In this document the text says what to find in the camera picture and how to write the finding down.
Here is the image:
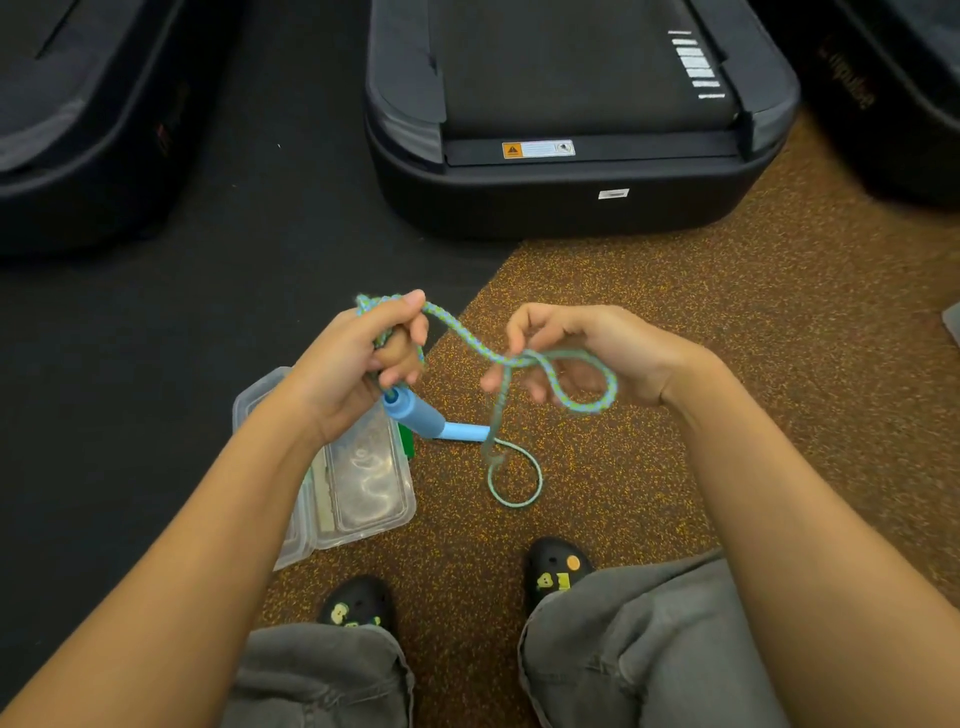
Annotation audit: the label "person's left forearm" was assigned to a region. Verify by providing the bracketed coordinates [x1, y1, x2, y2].
[0, 375, 335, 728]

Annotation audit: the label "person's right hand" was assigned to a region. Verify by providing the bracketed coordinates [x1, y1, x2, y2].
[480, 303, 706, 410]

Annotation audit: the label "yellow white warning sticker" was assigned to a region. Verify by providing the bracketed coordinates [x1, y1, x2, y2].
[501, 139, 577, 161]

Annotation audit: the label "blue green jump rope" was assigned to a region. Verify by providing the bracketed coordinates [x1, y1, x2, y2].
[354, 291, 620, 510]

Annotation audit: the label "clear plastic box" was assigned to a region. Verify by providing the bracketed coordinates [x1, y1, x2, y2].
[313, 401, 418, 554]

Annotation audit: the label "person's right forearm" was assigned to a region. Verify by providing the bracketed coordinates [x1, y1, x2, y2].
[660, 346, 960, 728]

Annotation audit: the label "black treadmill with warning label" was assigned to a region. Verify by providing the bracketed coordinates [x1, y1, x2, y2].
[364, 0, 802, 242]

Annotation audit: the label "black clog with charms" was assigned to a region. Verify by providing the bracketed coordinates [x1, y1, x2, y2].
[522, 536, 596, 614]
[315, 575, 398, 633]

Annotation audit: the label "person's left hand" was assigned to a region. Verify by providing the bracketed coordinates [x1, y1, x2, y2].
[288, 291, 429, 445]

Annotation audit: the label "grey trousers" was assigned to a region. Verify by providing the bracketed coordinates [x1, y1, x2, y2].
[219, 549, 792, 728]

